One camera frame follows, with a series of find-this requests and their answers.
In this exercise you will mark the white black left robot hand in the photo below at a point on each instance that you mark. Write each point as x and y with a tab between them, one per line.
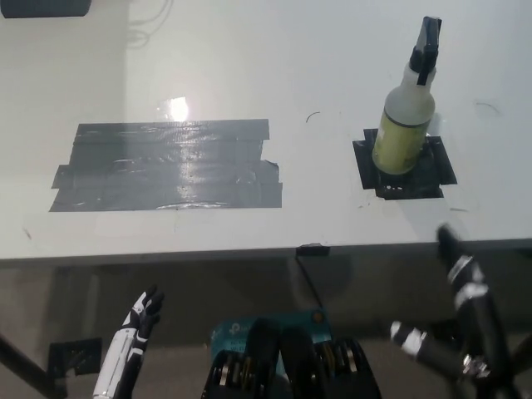
133	328

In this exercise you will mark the spray bottle with yellow liquid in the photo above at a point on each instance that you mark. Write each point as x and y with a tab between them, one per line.
399	137

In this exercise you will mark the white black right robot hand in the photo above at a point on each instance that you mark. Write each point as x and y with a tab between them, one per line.
484	316

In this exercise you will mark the black table edge clip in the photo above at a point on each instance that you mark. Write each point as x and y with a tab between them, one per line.
312	249

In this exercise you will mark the teal router box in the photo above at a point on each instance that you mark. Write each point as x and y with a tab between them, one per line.
234	328

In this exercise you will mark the small black tape patch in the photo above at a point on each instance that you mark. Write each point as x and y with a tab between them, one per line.
436	166

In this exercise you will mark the dark flat box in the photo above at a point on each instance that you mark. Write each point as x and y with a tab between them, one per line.
41	7

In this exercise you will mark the large grey tape patch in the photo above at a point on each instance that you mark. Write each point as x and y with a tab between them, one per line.
166	166

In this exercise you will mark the black table leg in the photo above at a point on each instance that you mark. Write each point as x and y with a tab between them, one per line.
29	361

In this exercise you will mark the black ribbed robot torso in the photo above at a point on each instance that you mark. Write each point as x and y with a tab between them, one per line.
291	365

